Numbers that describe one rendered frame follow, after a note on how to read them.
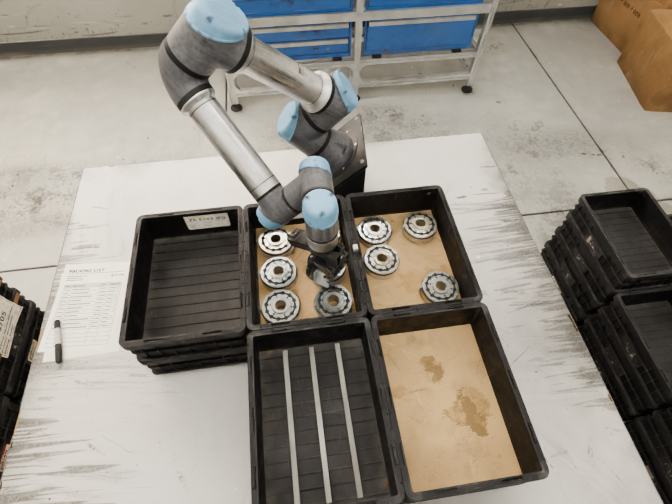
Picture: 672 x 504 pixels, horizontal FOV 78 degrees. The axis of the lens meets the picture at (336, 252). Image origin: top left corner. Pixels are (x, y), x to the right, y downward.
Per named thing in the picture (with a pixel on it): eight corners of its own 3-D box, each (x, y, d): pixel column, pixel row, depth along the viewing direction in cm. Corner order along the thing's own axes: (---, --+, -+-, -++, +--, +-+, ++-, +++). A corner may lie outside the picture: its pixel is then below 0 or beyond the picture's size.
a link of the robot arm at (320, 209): (335, 182, 90) (340, 214, 85) (336, 212, 99) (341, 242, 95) (299, 186, 89) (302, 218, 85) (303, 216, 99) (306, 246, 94)
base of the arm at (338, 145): (317, 156, 149) (297, 141, 143) (348, 127, 142) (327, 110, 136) (324, 183, 139) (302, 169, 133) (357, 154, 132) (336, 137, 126)
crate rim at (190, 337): (140, 220, 122) (136, 215, 119) (244, 209, 124) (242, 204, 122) (121, 351, 100) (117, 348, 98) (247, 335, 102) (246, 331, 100)
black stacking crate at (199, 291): (152, 239, 129) (138, 217, 120) (248, 229, 132) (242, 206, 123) (137, 364, 108) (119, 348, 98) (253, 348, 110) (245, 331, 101)
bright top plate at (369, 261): (362, 246, 123) (362, 245, 123) (396, 244, 124) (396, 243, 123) (366, 275, 118) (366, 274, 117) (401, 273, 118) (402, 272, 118)
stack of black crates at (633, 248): (534, 254, 208) (579, 194, 171) (590, 248, 211) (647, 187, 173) (569, 328, 186) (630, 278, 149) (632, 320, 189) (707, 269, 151)
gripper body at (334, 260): (332, 285, 108) (330, 262, 97) (305, 268, 110) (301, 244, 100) (349, 263, 111) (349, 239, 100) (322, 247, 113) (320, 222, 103)
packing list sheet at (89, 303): (60, 265, 137) (59, 264, 136) (132, 257, 139) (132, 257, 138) (34, 363, 119) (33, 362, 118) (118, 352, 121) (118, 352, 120)
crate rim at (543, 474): (368, 319, 105) (369, 315, 103) (482, 305, 108) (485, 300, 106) (405, 503, 83) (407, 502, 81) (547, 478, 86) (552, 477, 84)
